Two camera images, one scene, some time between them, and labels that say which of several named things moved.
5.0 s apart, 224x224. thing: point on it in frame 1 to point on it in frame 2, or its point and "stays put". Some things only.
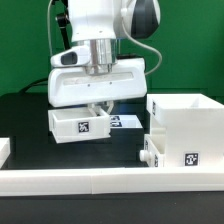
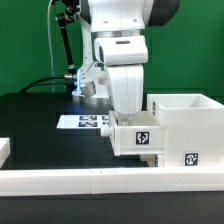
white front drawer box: [151, 155] stays put
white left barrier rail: [5, 150] stays put
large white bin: [194, 128] stays put
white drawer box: [69, 125] to [137, 135]
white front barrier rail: [64, 182] stays put
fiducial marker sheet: [124, 121] to [82, 121]
